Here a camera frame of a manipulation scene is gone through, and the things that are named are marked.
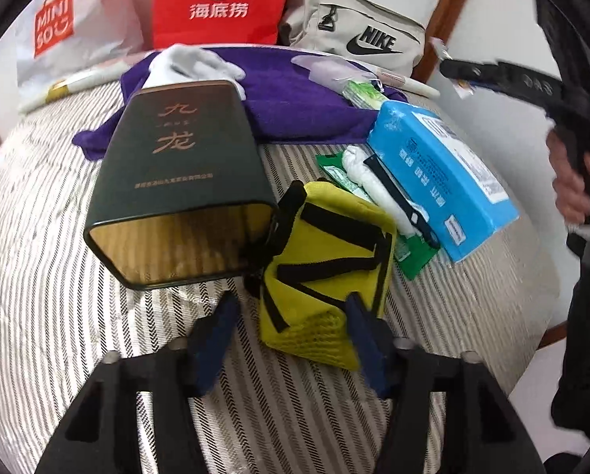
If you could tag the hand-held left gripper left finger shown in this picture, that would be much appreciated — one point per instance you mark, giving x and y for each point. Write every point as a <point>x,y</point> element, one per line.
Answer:
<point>215,333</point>

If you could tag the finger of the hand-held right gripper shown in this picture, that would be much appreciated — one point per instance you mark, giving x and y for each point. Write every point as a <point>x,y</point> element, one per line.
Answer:
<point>477,73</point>

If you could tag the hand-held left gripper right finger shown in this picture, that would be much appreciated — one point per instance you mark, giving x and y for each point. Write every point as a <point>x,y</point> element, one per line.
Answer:
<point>369,345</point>

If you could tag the small printed sachet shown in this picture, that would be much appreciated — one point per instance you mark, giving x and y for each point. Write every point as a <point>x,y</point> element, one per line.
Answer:
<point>462,91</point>

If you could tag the yellow mesh pouch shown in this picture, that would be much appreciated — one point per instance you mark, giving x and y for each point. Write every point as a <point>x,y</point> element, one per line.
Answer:
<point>369,281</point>

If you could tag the green foil packet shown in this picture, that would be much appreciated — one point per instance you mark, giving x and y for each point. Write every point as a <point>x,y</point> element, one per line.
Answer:
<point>413,259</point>

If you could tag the green tissue packet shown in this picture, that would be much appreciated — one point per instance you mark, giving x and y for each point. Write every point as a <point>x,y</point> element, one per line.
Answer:
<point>364,93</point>

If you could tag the white cloth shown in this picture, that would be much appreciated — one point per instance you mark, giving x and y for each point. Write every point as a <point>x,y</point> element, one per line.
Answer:
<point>359,163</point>

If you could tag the grey face mask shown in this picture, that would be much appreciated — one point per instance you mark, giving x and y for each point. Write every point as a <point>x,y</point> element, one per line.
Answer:
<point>324,69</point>

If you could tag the white cloth glove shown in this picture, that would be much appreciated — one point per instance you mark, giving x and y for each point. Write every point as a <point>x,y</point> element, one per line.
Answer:
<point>186,66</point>

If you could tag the person's right hand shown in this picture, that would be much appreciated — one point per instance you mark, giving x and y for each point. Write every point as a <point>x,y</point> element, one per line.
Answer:
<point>566,173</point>

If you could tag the blue tissue pack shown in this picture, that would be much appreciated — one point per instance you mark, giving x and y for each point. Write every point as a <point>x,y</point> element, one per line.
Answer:
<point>423,168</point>

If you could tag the grey waist bag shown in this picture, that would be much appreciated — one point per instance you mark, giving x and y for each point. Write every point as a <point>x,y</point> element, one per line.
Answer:
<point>354,24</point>

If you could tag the dark green tin box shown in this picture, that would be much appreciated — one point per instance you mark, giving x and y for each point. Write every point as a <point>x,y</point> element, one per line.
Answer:
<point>176,158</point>

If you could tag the purple towel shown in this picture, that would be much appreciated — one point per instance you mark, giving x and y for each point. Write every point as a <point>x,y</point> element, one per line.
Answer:
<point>285,103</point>

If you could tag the grey striped mat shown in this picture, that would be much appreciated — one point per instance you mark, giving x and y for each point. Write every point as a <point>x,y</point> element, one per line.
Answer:
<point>52,207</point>

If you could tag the person's dark clothing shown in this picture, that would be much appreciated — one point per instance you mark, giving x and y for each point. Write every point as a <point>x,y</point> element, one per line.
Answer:
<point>586,355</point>

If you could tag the red paper shopping bag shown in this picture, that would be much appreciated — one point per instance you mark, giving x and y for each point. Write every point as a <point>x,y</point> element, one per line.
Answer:
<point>225,10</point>

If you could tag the white plastic shopping bag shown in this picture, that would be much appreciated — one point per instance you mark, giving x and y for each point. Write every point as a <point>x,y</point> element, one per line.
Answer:
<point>92,19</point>

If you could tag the wooden door frame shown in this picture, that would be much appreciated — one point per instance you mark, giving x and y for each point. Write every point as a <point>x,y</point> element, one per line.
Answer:
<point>453,15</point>

